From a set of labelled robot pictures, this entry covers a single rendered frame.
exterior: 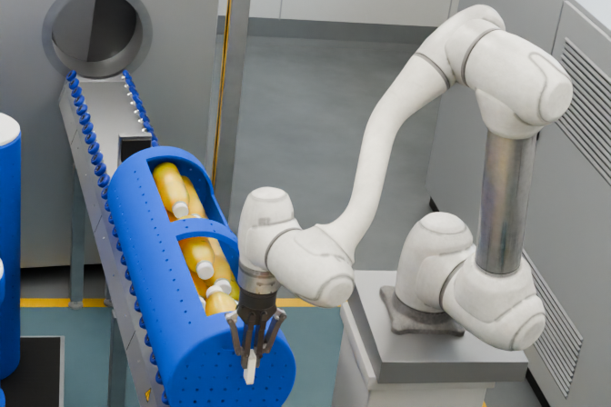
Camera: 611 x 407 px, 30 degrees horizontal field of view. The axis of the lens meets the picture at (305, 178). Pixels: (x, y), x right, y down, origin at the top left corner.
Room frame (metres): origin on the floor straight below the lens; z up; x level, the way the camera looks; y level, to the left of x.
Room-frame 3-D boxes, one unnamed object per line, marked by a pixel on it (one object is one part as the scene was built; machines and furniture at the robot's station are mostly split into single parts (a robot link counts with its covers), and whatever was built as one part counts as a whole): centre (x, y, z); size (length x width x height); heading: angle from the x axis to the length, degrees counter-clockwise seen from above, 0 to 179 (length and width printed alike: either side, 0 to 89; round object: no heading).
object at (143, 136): (3.15, 0.53, 1.00); 0.10 x 0.04 x 0.15; 110
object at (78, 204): (3.78, 0.84, 0.31); 0.06 x 0.06 x 0.63; 20
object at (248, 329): (1.94, 0.08, 1.25); 0.04 x 0.01 x 0.11; 20
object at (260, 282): (1.94, 0.06, 1.39); 0.09 x 0.09 x 0.06
